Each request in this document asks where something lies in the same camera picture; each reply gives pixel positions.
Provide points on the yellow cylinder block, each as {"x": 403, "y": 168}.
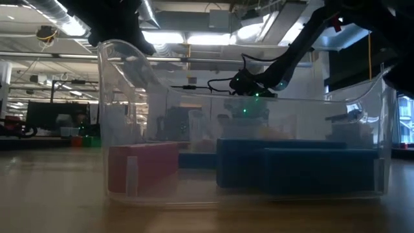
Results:
{"x": 275, "y": 133}

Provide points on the blue block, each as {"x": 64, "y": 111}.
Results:
{"x": 197, "y": 160}
{"x": 239, "y": 161}
{"x": 323, "y": 171}

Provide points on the pink block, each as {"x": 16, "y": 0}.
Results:
{"x": 145, "y": 165}

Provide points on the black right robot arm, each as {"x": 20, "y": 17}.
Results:
{"x": 300, "y": 42}

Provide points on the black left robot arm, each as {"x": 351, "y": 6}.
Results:
{"x": 113, "y": 19}

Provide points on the grey horizontal pipe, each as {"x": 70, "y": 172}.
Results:
{"x": 200, "y": 59}

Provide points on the black gantry bar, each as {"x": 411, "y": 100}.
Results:
{"x": 189, "y": 87}

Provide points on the clear plastic bin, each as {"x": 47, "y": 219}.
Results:
{"x": 200, "y": 191}

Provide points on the small red object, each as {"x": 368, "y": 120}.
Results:
{"x": 403, "y": 145}

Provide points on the green rectangular block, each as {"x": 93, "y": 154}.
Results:
{"x": 91, "y": 141}

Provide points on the orange-red rectangular block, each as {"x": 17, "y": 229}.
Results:
{"x": 76, "y": 141}

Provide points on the white box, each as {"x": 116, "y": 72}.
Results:
{"x": 69, "y": 131}

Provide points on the black panel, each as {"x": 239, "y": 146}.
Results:
{"x": 42, "y": 113}

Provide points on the black ceiling device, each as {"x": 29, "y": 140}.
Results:
{"x": 46, "y": 32}

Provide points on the red background box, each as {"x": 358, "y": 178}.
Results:
{"x": 13, "y": 122}

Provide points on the silver rectangular duct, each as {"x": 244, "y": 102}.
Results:
{"x": 284, "y": 22}

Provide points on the black stand frame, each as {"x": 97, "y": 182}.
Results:
{"x": 52, "y": 90}

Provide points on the silver round ventilation duct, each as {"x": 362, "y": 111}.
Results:
{"x": 48, "y": 9}

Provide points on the black aluminium table frame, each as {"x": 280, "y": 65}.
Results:
{"x": 32, "y": 144}

